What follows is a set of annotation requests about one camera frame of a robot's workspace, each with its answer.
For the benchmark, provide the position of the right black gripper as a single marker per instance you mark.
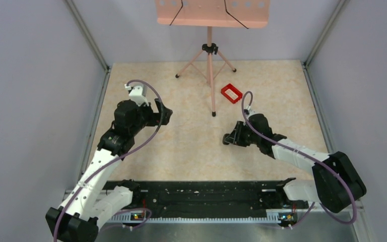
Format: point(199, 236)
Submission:
point(235, 137)

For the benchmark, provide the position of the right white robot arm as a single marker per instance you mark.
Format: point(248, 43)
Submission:
point(335, 183)

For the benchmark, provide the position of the pink music stand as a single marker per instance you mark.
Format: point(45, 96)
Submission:
point(213, 14)

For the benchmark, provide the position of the red plastic box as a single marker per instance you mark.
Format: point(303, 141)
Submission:
point(231, 93)

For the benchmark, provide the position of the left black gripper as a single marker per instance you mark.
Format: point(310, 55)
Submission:
point(155, 117)

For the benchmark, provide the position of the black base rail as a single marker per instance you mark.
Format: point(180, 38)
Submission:
point(221, 200)

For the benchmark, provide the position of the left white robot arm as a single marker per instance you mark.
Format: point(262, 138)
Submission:
point(81, 215)

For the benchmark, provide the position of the black earbud charging case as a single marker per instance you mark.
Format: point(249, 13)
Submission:
point(224, 139)

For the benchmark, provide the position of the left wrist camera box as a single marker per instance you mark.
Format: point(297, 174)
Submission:
point(137, 94)

